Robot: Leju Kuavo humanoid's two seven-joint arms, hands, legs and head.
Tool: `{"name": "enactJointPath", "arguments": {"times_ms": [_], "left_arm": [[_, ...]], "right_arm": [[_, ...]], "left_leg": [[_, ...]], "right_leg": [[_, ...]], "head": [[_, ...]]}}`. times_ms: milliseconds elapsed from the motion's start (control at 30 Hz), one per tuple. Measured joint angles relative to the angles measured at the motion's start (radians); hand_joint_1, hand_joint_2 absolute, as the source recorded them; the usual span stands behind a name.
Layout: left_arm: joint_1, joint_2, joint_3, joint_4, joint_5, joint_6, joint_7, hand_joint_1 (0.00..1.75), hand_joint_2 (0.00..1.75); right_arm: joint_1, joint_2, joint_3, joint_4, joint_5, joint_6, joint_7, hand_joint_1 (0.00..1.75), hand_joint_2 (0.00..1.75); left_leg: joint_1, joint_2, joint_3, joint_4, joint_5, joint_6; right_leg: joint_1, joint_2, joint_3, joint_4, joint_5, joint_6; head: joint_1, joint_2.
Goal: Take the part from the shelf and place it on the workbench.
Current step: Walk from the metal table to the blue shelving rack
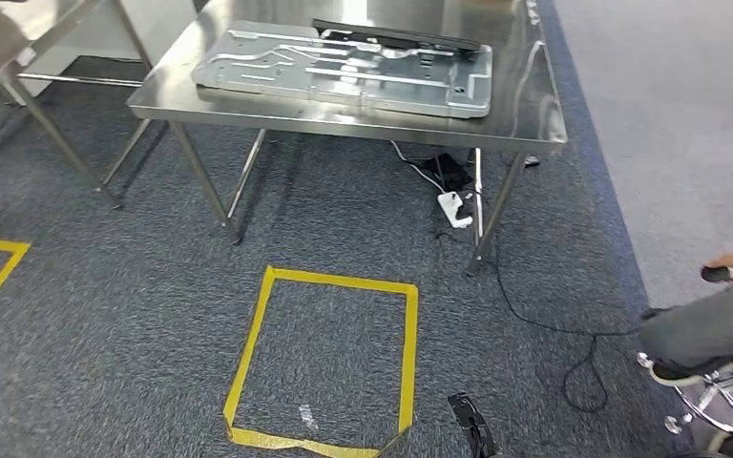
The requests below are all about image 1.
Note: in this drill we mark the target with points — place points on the steel table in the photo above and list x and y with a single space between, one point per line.
0 38

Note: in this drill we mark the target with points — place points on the black power adapter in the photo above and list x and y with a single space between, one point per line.
449 170

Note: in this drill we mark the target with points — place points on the person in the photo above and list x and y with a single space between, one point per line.
701 328

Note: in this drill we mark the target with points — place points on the chrome stool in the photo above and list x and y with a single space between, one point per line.
720 404

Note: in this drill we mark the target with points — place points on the stamped sheet metal panel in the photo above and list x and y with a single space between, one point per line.
341 82

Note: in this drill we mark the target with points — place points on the steel workbench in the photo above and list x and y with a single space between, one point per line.
341 123

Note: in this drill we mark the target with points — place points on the small silver tape scrap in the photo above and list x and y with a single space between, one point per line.
308 417

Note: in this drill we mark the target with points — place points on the white power strip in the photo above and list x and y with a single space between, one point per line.
454 208

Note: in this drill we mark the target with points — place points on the black plastic panel part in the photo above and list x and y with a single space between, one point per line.
404 35

